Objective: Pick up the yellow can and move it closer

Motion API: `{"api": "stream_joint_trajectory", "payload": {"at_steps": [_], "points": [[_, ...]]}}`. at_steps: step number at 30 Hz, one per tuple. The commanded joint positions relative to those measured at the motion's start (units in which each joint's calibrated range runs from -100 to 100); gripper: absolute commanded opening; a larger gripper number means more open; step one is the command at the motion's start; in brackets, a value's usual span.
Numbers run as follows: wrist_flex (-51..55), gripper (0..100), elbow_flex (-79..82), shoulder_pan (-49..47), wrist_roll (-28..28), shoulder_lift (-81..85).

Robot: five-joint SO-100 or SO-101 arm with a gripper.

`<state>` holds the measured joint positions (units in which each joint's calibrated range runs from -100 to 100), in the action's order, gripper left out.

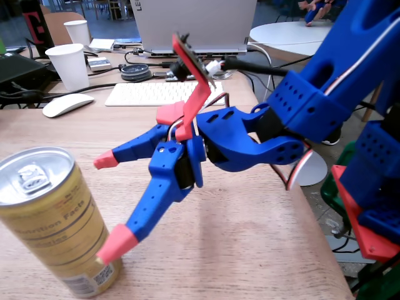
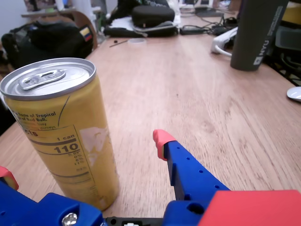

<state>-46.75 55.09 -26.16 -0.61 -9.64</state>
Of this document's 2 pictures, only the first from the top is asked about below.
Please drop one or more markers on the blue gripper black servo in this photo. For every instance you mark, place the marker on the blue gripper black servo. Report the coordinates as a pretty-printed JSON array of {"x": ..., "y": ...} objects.
[{"x": 165, "y": 165}]

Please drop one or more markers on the yellow drink can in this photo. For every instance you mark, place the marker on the yellow drink can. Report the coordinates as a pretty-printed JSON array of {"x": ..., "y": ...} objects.
[{"x": 53, "y": 218}]

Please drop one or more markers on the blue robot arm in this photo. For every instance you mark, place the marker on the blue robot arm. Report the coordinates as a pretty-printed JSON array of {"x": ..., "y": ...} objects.
[{"x": 312, "y": 106}]

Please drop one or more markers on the white keyboard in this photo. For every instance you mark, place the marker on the white keyboard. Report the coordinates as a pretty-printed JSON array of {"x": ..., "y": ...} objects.
[{"x": 147, "y": 93}]

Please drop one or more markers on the round black tin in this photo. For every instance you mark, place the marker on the round black tin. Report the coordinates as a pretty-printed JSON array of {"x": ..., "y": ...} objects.
[{"x": 136, "y": 72}]

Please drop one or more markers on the white computer mouse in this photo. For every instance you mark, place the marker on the white computer mouse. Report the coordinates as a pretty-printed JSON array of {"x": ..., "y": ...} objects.
[{"x": 67, "y": 104}]

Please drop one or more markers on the small silver box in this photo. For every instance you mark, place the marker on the small silver box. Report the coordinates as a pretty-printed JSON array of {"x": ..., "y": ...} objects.
[{"x": 99, "y": 64}]

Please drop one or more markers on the white paper cup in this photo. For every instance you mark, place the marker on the white paper cup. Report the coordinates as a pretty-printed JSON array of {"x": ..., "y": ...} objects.
[
  {"x": 70, "y": 67},
  {"x": 78, "y": 31}
]

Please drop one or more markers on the silver laptop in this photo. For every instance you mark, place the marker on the silver laptop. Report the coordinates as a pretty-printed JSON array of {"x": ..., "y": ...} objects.
[{"x": 193, "y": 25}]

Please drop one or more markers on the black box device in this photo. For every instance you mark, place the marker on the black box device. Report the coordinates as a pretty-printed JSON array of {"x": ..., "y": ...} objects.
[{"x": 18, "y": 70}]

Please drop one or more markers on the wooden chair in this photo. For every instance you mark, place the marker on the wooden chair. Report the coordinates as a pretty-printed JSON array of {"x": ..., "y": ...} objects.
[{"x": 59, "y": 28}]

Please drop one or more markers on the black cylinder red letter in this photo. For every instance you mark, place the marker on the black cylinder red letter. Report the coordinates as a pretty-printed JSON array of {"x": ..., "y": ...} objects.
[{"x": 36, "y": 26}]

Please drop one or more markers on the black sneaker white sole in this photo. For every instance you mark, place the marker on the black sneaker white sole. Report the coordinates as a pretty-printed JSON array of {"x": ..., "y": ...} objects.
[{"x": 332, "y": 137}]

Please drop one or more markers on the green table clamp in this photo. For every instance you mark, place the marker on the green table clamp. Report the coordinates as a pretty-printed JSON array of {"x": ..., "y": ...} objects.
[{"x": 334, "y": 187}]

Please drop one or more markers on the red camera mount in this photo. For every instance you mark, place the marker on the red camera mount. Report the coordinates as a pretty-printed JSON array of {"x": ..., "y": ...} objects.
[{"x": 193, "y": 103}]

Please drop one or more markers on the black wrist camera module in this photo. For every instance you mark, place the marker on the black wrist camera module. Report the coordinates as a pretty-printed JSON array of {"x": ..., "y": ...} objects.
[{"x": 180, "y": 69}]

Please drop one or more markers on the white round pedestal table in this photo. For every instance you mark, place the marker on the white round pedestal table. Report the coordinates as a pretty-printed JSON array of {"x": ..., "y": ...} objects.
[{"x": 287, "y": 37}]

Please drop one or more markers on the red base plate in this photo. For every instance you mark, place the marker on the red base plate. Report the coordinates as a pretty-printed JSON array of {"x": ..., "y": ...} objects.
[{"x": 353, "y": 218}]

